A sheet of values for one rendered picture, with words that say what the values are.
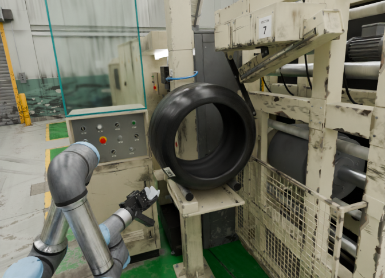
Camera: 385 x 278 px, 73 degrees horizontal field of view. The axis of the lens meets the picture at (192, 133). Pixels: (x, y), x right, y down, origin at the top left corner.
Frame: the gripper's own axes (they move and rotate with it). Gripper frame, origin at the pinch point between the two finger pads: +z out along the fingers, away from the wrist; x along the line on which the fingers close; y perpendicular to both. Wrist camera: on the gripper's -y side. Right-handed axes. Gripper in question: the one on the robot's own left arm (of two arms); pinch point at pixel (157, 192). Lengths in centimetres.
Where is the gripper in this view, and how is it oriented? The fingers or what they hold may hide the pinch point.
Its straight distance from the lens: 125.6
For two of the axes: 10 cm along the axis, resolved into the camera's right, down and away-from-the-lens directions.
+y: -4.0, -9.0, -1.6
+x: -7.7, 2.4, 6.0
